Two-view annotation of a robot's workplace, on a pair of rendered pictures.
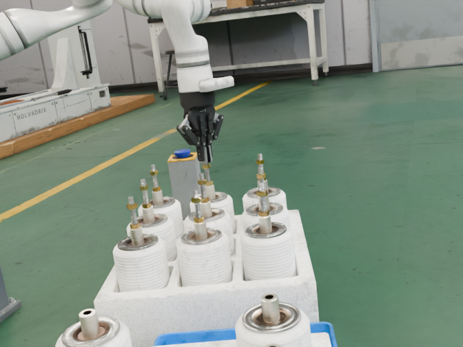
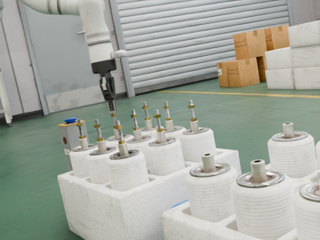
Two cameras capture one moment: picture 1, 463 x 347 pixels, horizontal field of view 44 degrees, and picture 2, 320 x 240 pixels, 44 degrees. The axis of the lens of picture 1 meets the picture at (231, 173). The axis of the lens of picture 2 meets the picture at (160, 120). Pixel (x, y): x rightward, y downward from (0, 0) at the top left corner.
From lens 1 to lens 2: 0.73 m
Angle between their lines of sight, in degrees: 38
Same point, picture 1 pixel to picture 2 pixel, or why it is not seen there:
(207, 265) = (178, 156)
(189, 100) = (105, 66)
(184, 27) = (99, 15)
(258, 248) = (203, 138)
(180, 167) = (75, 129)
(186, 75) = (102, 48)
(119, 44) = not seen: outside the picture
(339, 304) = not seen: hidden behind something
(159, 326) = (162, 206)
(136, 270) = (137, 169)
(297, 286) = (231, 155)
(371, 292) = not seen: hidden behind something
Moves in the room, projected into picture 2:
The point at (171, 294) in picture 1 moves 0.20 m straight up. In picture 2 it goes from (167, 178) to (152, 98)
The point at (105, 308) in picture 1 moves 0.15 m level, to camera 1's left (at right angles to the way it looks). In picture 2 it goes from (127, 201) to (68, 227)
